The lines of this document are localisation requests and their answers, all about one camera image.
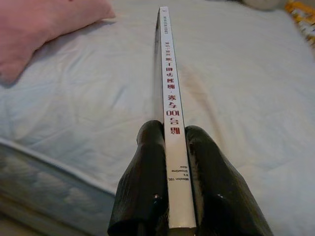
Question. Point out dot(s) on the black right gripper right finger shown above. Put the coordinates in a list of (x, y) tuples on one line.
[(221, 196)]

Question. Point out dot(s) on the white quilted mattress pad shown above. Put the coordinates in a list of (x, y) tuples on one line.
[(246, 98)]

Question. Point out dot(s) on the cream plush toy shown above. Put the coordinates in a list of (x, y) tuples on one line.
[(261, 3)]

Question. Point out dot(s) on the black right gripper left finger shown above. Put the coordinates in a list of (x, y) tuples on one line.
[(140, 186)]

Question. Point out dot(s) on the yellow cartoon print blanket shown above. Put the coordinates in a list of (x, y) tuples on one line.
[(305, 19)]

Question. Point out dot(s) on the pink pillow with cartoon print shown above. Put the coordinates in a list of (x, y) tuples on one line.
[(44, 32)]

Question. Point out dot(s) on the grey quilted mattress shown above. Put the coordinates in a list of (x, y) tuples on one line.
[(37, 186)]

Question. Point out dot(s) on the dark green red cover book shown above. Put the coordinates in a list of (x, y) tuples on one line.
[(172, 98)]

